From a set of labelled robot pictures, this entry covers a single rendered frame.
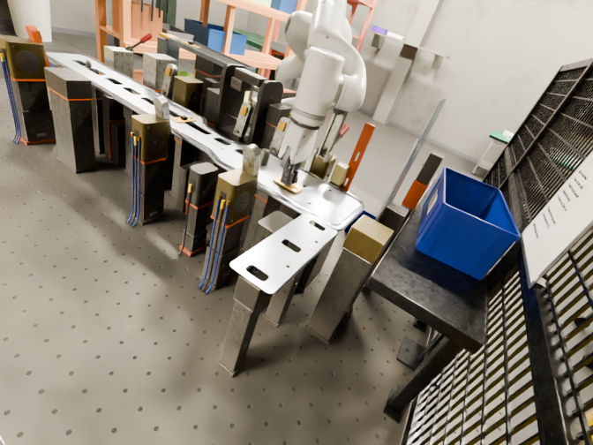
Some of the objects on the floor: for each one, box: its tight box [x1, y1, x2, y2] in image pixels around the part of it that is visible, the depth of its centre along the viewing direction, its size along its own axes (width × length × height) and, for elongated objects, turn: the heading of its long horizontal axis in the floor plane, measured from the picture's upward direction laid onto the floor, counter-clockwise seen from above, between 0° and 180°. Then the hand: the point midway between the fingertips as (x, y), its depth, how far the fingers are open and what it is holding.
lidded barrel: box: [7, 0, 52, 42], centre depth 454 cm, size 52×52×63 cm
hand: (289, 176), depth 86 cm, fingers closed, pressing on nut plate
